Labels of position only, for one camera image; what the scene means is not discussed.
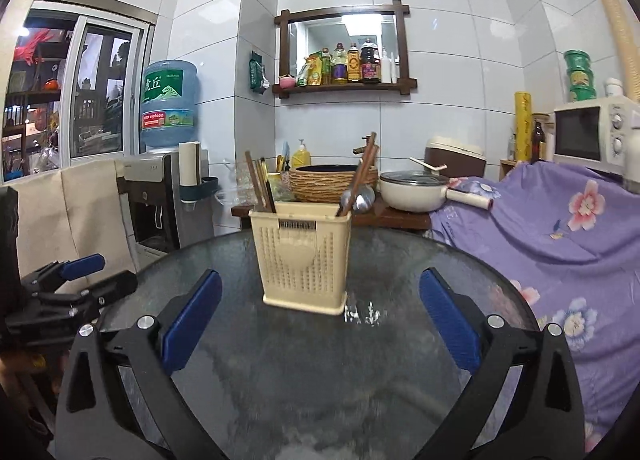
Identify brown wooden chopstick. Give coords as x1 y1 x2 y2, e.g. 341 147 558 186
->
255 159 271 212
244 150 266 212
353 146 378 191
337 132 376 217

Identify cream perforated utensil basket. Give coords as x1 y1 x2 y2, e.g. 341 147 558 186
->
250 202 352 316

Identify black gold-band chopstick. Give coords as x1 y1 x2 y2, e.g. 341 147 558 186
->
259 157 277 213

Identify wooden-handled steel spoon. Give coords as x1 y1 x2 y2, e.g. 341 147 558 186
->
338 187 357 217

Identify large steel spoon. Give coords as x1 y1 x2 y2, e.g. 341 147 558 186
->
352 184 375 214

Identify beige cloth cover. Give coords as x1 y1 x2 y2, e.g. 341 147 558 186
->
9 159 136 293

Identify white water dispenser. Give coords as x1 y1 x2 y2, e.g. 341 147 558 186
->
116 149 218 269

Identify paper cup holder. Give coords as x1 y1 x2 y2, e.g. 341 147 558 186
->
178 141 218 212

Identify round glass table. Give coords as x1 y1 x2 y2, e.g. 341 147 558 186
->
104 227 536 459

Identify purple floral cloth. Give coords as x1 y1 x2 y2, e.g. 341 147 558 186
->
430 161 639 450

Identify sliding window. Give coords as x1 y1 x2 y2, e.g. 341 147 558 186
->
1 0 157 182

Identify clear plastic bag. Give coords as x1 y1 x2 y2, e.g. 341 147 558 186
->
215 160 295 207

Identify blue water bottle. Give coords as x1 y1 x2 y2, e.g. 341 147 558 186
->
140 60 198 151

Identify wooden side counter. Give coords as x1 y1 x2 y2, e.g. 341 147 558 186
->
231 196 432 233

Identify yellow soap dispenser bottle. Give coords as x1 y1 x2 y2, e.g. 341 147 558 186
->
290 139 311 169

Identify white pan with lid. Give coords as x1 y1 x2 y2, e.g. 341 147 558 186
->
378 170 492 213

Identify woven wicker basket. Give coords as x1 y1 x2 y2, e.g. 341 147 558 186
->
288 165 358 203

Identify brown white rice cooker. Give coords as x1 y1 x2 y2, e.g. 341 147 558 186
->
409 136 486 179

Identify dark glass bottle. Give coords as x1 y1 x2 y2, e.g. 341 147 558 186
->
529 121 546 163

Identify white microwave oven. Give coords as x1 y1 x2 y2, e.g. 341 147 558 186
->
552 95 639 176

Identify brass faucet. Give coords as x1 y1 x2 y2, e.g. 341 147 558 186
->
352 135 378 159

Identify yellow wrap roll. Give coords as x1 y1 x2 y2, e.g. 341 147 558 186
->
514 91 533 161

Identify green stacked containers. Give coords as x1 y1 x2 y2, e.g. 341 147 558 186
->
563 50 597 102

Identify dark soy sauce bottle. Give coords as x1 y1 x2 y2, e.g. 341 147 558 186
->
360 38 381 83

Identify tall yellow rolled mat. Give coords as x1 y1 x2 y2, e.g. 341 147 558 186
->
601 0 640 103

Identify wooden framed wall shelf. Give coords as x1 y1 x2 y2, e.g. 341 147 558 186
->
272 0 418 98

